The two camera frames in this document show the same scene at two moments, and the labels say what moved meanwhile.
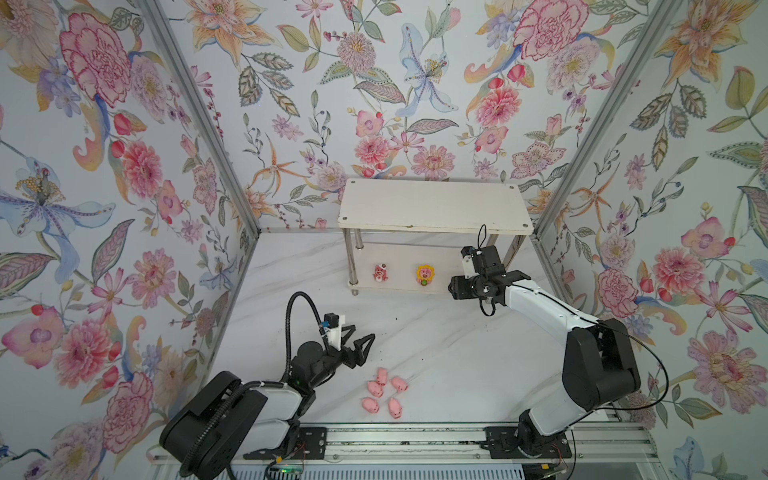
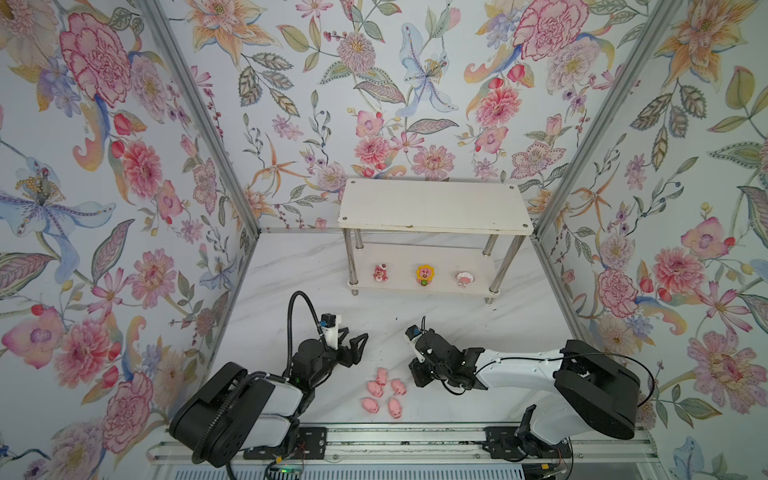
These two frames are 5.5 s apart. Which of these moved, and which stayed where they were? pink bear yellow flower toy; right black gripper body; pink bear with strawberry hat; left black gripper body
Moved: right black gripper body
Stayed: left black gripper body; pink bear with strawberry hat; pink bear yellow flower toy
